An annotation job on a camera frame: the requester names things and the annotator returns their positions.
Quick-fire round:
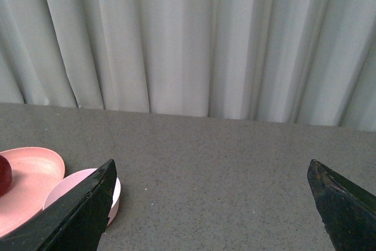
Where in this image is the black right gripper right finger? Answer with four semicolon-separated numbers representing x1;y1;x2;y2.
307;159;375;250

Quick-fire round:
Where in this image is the pink plate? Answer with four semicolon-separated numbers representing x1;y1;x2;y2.
1;147;65;236

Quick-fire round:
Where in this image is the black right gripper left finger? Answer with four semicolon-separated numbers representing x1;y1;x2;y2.
1;159;117;250

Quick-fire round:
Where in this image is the white curtain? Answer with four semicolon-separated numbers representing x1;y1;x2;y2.
1;0;375;131

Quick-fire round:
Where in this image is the red apple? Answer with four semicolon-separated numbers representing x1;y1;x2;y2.
0;155;12;196

